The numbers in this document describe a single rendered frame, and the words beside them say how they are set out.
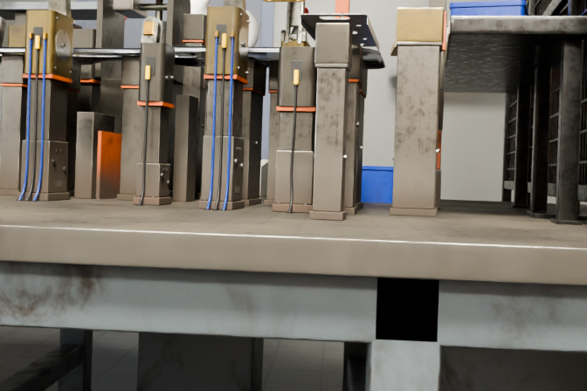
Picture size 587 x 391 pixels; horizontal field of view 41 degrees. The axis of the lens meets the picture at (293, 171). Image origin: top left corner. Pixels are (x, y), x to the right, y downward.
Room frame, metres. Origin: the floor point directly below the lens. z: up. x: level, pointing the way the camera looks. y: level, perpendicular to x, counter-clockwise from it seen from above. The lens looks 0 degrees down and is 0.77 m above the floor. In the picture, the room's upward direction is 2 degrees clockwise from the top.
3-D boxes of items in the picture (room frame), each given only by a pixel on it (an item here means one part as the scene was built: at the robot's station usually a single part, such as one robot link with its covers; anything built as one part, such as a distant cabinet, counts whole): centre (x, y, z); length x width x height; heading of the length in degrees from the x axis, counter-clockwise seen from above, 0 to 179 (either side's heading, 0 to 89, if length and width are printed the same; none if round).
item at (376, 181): (1.98, -0.20, 0.75); 0.11 x 0.10 x 0.09; 80
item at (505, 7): (1.88, -0.46, 1.10); 0.30 x 0.17 x 0.13; 161
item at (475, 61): (1.70, -0.43, 1.02); 0.90 x 0.22 x 0.03; 170
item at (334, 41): (1.18, -0.05, 0.84); 0.05 x 0.05 x 0.29; 80
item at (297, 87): (1.36, -0.01, 0.84); 0.12 x 0.07 x 0.28; 170
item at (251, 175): (1.59, 0.10, 0.84); 0.12 x 0.05 x 0.29; 170
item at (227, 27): (1.37, 0.13, 0.87); 0.12 x 0.07 x 0.35; 170
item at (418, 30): (1.40, -0.21, 0.88); 0.08 x 0.08 x 0.36; 80
